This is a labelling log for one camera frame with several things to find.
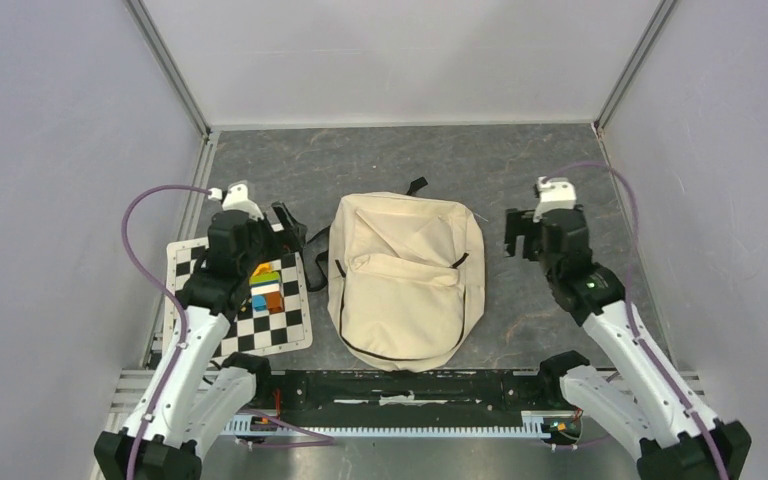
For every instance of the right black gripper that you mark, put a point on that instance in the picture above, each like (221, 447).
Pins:
(520, 222)

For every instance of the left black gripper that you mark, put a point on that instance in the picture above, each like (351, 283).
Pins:
(289, 240)

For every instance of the cream canvas backpack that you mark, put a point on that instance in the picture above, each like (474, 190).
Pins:
(405, 276)

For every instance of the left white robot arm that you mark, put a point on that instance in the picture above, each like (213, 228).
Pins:
(172, 426)

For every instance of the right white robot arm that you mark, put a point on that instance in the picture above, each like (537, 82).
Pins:
(666, 428)

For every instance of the colourful block stack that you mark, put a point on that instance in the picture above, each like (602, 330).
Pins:
(266, 290)

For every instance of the checkered chess mat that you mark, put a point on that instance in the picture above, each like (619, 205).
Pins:
(255, 332)

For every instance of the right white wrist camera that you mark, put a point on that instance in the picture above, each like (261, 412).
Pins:
(553, 194)

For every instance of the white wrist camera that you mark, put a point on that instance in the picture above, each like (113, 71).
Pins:
(553, 194)
(236, 198)

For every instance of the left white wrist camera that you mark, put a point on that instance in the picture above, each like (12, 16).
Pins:
(236, 198)

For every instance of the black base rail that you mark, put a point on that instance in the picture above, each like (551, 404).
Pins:
(439, 399)

